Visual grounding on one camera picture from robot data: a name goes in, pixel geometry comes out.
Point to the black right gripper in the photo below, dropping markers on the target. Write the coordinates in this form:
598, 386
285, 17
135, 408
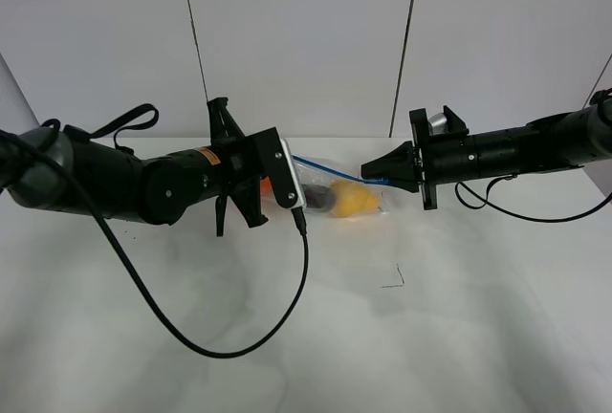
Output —
440, 159

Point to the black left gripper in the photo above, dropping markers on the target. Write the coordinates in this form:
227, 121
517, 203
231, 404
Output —
245, 162

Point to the clear zip bag blue seal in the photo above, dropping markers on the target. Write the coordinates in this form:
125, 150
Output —
318, 171

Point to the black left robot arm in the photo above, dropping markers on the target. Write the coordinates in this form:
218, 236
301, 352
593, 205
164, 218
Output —
155, 191

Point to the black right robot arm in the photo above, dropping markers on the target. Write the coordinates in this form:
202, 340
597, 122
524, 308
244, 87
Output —
552, 144

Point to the orange fruit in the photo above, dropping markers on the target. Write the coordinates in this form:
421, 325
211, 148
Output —
265, 186

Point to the yellow lemon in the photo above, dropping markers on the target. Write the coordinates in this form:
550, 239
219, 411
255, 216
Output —
353, 199

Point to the dark purple eggplant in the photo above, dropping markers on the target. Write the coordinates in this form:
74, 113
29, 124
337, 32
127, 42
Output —
319, 198

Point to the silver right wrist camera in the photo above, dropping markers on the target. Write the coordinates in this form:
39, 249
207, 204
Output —
438, 124

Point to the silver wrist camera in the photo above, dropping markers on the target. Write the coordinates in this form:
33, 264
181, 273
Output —
438, 124
297, 195

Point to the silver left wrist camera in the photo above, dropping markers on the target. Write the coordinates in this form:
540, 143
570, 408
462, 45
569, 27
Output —
297, 195

